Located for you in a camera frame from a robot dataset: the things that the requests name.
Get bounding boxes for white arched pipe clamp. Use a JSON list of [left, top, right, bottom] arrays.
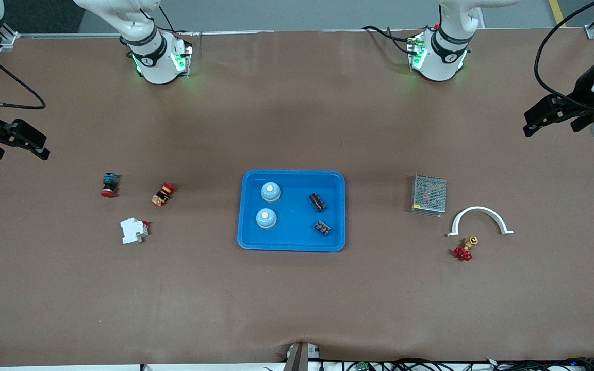
[[446, 206, 514, 238]]

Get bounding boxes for brown table mat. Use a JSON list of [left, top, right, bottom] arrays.
[[0, 28, 594, 368]]

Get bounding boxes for blue plastic tray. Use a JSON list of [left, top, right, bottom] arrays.
[[237, 170, 347, 253]]

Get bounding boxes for black left base cables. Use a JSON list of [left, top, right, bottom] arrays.
[[362, 25, 422, 55]]

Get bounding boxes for metal mesh power supply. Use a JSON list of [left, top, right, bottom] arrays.
[[410, 174, 448, 218]]

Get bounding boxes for brass valve red handwheel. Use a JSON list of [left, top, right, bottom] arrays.
[[453, 236, 480, 262]]

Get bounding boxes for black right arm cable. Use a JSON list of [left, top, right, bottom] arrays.
[[0, 49, 47, 110]]

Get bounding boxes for white circuit breaker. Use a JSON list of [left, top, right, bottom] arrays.
[[120, 217, 150, 245]]

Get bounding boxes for red mushroom push button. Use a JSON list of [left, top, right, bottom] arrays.
[[100, 172, 120, 198]]

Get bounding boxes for black base cables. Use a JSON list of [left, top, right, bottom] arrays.
[[362, 25, 422, 55], [157, 4, 194, 38]]

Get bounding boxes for orange red selector switch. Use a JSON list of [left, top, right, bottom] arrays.
[[151, 182, 176, 207]]

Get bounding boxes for black table edge cable bundle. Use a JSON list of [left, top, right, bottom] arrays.
[[322, 357, 594, 371]]

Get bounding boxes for black right base cables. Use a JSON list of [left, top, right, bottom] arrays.
[[157, 4, 194, 38]]

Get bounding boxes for blue desk bell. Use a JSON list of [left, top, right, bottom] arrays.
[[260, 182, 282, 203], [255, 208, 277, 229]]

